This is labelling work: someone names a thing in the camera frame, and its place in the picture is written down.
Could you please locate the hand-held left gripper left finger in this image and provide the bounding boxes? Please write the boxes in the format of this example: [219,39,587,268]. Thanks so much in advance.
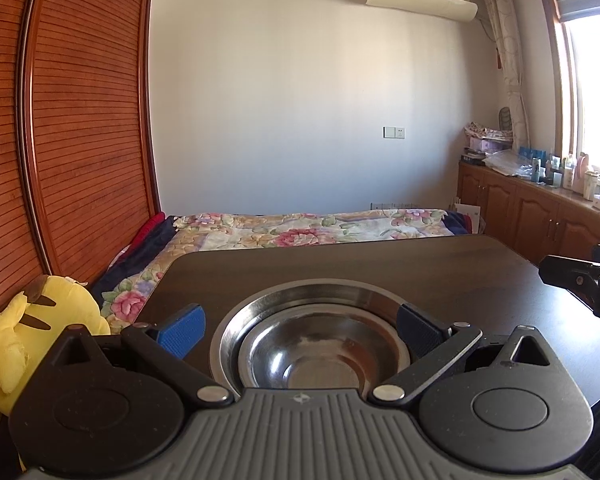
[44,303,236,409]

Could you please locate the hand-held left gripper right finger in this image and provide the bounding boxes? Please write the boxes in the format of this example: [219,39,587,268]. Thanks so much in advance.
[367,303,557,407]

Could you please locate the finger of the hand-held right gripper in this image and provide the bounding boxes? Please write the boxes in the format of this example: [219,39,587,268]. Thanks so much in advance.
[538,254,600,294]

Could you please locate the small steel bowl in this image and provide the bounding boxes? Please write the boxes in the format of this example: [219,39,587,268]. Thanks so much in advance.
[237,304,402,391]

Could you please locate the large steel bowl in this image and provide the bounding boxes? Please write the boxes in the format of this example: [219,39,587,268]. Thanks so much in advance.
[209,282,412,392]

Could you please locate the wooden cabinet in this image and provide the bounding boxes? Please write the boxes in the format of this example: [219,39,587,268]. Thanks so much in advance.
[457,159,600,272]

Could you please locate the dark blue quilt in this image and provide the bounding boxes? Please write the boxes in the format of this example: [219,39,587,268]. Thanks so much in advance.
[89,215,182,307]

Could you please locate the red cloth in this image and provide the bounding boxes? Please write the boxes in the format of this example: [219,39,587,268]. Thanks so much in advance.
[115,211,167,262]

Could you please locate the white paper bag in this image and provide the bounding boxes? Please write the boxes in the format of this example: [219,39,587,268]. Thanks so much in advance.
[449,202,481,235]

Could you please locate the clear plastic bags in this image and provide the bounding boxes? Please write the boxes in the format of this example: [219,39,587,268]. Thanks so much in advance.
[482,149,537,177]

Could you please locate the yellow plush toy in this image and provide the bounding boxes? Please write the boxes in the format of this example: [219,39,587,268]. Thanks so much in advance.
[0,274,112,442]

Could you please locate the pink box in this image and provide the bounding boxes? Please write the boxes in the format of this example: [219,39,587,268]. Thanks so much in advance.
[467,137,512,154]

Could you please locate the stack of boxes and cloth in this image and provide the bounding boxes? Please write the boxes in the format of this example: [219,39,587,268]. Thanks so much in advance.
[463,120,516,140]

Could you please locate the patterned beige curtain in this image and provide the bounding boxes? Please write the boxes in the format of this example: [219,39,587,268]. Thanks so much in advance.
[477,0,532,149]

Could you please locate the wooden louvered wardrobe door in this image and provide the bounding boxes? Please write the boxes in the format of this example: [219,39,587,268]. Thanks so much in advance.
[0,0,49,327]
[17,0,163,287]

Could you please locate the window with wooden frame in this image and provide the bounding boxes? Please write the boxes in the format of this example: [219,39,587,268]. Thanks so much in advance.
[534,0,600,203]

